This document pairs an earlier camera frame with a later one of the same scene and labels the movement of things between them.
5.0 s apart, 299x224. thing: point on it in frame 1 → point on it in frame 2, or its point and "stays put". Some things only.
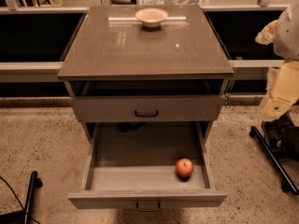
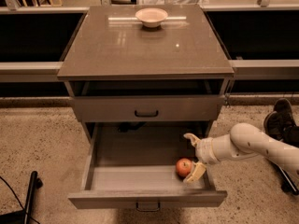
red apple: (184, 167) stays put
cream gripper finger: (266, 35) → (204, 149)
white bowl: (151, 17) stays put
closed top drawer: (149, 109) stays put
